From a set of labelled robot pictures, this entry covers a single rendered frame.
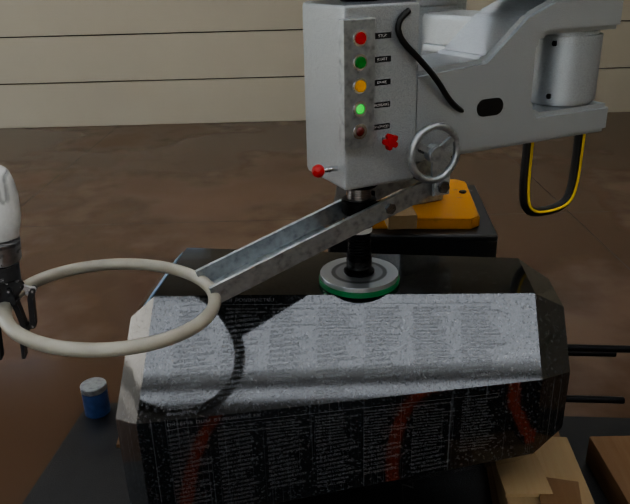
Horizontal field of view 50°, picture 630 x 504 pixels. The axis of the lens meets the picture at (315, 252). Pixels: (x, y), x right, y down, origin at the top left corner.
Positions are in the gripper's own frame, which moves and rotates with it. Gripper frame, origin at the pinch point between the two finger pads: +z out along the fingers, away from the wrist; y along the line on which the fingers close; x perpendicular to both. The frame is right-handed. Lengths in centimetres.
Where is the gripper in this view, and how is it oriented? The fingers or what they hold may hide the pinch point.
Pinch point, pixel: (11, 344)
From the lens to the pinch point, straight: 169.9
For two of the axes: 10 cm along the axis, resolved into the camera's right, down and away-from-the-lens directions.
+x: -2.0, -3.7, 9.1
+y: 9.8, -0.3, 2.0
